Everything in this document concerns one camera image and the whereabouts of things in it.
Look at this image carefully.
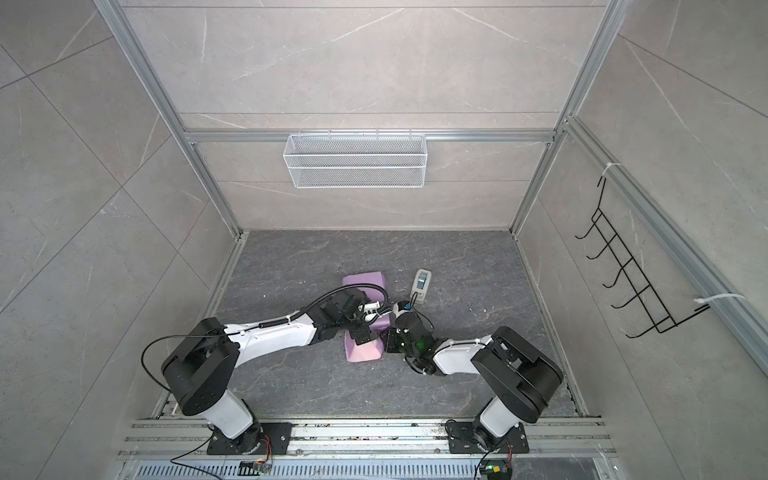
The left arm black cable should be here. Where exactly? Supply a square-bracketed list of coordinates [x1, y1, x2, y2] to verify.
[257, 283, 391, 328]

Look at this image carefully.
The black wire hook rack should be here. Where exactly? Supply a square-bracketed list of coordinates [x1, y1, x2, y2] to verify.
[574, 177, 711, 339]

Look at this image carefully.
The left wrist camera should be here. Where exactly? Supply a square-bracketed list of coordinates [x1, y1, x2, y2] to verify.
[363, 302, 381, 321]

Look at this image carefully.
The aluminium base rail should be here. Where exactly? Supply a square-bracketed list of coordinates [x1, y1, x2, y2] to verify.
[112, 417, 626, 479]

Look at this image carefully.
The white wire mesh basket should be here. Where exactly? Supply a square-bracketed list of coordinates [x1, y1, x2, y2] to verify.
[283, 132, 428, 189]

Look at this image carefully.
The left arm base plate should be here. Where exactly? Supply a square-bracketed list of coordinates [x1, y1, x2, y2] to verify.
[206, 422, 293, 456]

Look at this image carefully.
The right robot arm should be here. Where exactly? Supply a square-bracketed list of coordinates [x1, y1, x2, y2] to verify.
[383, 302, 564, 450]

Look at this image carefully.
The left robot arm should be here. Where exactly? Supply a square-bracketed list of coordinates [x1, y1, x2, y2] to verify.
[160, 283, 389, 440]

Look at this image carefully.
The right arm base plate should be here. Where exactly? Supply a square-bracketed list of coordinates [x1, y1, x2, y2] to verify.
[444, 419, 530, 454]

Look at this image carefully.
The pink wrapping paper sheet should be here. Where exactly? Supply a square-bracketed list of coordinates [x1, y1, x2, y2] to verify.
[342, 271, 392, 363]

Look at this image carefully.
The grey tape dispenser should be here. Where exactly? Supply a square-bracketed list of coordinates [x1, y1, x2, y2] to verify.
[410, 269, 432, 304]

